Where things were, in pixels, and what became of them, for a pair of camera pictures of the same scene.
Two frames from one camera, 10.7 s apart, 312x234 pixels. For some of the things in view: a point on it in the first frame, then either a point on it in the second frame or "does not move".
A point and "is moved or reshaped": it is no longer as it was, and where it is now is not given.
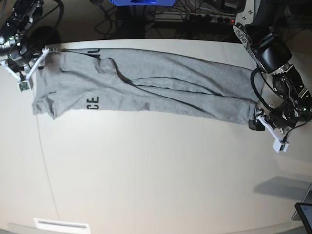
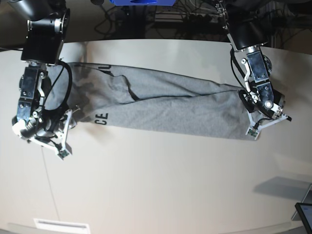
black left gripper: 19,58 -> 43,122
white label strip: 76,227 does not move
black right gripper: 286,116 -> 263,98
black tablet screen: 305,210 does not move
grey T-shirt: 184,88 is moved or reshaped
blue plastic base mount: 144,2 does not move
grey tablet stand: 307,199 does not move
